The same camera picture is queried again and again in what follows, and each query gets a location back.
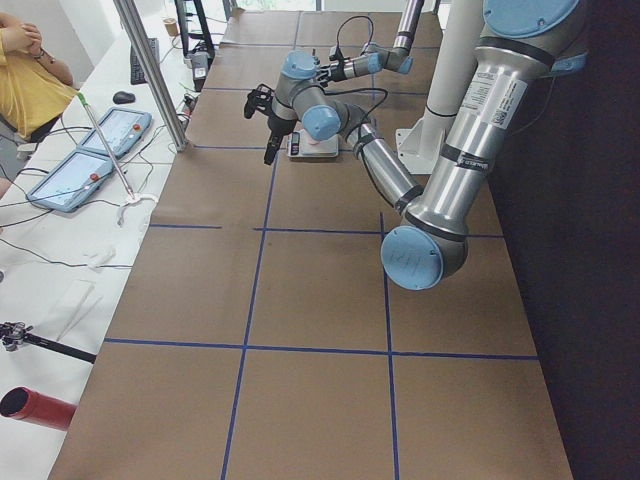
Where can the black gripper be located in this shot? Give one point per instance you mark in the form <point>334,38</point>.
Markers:
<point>331,73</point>
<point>275,126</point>

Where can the glass sauce dispenser bottle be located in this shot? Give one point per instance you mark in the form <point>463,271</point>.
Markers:
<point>314,55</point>

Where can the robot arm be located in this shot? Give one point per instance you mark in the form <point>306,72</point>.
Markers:
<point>491,53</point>
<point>374,58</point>

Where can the digital kitchen scale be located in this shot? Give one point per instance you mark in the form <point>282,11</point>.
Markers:
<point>297,146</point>

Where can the blue tape grid lines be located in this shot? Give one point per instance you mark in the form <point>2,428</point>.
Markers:
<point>259,338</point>

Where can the upper blue teach pendant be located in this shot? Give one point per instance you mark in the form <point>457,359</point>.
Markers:
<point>123,128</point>

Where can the blue teach pendant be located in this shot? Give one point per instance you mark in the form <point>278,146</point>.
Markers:
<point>72,182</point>
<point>123,128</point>

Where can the black computer mouse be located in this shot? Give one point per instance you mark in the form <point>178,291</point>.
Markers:
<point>123,97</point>

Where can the green tipped metal rod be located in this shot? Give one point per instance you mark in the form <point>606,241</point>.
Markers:
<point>101,136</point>

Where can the lower blue teach pendant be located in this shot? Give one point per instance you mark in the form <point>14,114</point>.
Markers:
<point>72,182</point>

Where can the person in yellow shirt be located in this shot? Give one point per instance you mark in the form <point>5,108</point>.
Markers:
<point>36,88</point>

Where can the black tripod rod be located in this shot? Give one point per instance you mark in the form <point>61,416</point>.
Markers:
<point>16,335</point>

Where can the red cylinder tube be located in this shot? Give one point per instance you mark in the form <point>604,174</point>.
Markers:
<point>30,406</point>

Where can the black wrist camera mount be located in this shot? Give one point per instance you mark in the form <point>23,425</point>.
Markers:
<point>259,100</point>

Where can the aluminium frame post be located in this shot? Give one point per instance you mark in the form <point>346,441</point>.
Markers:
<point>136,32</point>

